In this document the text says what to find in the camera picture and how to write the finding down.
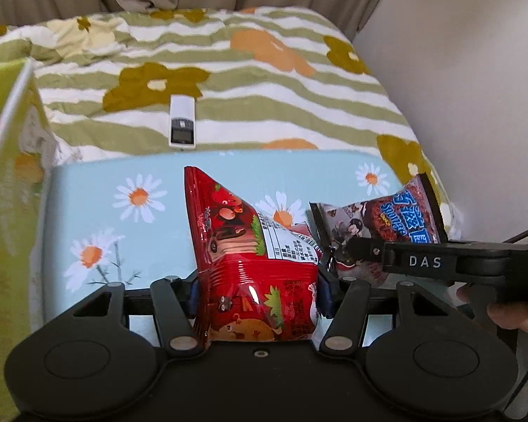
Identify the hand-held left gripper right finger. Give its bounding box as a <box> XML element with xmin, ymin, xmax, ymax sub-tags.
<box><xmin>317</xmin><ymin>270</ymin><xmax>450</xmax><ymax>358</ymax></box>

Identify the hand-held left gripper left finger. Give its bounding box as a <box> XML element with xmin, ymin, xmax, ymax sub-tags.
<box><xmin>73</xmin><ymin>275</ymin><xmax>205</xmax><ymax>359</ymax></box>

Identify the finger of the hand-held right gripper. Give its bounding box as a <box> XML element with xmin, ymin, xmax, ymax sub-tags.
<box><xmin>347</xmin><ymin>239</ymin><xmax>466</xmax><ymax>283</ymax></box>

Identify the red cartoon snack bag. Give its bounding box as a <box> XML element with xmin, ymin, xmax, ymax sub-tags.
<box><xmin>183</xmin><ymin>166</ymin><xmax>325</xmax><ymax>349</ymax></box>

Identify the green cardboard box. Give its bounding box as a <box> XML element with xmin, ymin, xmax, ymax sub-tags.
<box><xmin>0</xmin><ymin>58</ymin><xmax>56</xmax><ymax>409</ymax></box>

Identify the person's right hand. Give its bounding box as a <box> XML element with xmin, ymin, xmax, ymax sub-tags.
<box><xmin>458</xmin><ymin>285</ymin><xmax>528</xmax><ymax>344</ymax></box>

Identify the light blue daisy lap table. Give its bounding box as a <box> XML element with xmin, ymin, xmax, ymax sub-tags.
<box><xmin>29</xmin><ymin>148</ymin><xmax>423</xmax><ymax>319</ymax></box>

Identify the white remote control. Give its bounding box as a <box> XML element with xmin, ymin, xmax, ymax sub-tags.
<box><xmin>168</xmin><ymin>95</ymin><xmax>198</xmax><ymax>148</ymax></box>

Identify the green striped floral blanket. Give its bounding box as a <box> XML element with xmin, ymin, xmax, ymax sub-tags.
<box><xmin>0</xmin><ymin>6</ymin><xmax>459</xmax><ymax>240</ymax></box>

